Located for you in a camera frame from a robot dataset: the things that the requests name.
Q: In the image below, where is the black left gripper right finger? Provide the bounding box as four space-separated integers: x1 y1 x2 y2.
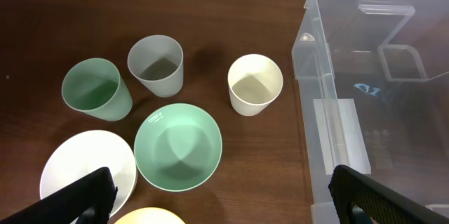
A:
328 165 448 224

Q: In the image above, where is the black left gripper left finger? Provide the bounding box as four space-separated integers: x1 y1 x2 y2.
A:
1 166 118 224

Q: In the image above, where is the clear plastic storage container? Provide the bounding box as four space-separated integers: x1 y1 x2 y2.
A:
292 0 448 223

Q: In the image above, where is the white plastic bowl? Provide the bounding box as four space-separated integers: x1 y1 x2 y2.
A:
39 130 138 216

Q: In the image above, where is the yellow plastic bowl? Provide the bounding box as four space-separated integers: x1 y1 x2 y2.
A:
115 207 185 224

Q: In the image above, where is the green plastic bowl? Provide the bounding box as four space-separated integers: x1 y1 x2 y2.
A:
133 103 223 192

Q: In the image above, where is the green plastic cup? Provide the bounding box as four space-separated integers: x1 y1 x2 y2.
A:
61 58 133 121

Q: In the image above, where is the grey translucent plastic cup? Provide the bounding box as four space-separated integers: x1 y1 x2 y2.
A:
127 35 184 98

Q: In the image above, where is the cream plastic cup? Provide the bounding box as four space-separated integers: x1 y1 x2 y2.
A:
227 54 283 117

